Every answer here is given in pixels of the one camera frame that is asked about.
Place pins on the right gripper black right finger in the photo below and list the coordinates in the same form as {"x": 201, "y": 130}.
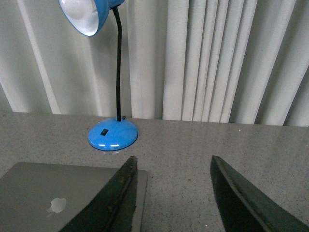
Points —
{"x": 245, "y": 208}

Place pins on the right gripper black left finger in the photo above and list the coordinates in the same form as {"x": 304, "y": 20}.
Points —
{"x": 112, "y": 209}

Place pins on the grey laptop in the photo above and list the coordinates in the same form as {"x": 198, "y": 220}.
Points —
{"x": 38, "y": 197}

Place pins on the blue desk lamp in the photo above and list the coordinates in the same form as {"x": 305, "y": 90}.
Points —
{"x": 88, "y": 17}

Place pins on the white curtain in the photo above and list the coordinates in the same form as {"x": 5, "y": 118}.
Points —
{"x": 227, "y": 61}

